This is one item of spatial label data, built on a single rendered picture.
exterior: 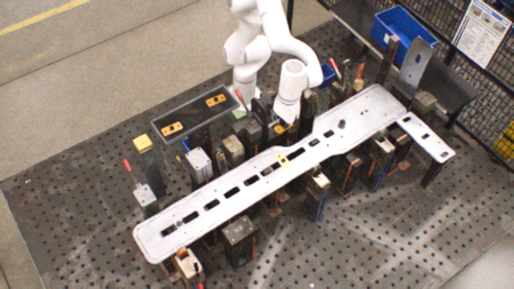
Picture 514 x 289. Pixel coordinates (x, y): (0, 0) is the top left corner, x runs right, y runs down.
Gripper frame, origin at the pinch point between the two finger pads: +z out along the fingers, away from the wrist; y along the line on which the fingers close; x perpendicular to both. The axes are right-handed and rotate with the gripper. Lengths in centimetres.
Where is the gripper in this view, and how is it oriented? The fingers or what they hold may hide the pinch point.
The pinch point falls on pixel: (284, 122)
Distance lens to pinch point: 196.8
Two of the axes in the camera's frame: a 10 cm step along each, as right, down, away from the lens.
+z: -0.6, 5.8, 8.2
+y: 6.7, 6.3, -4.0
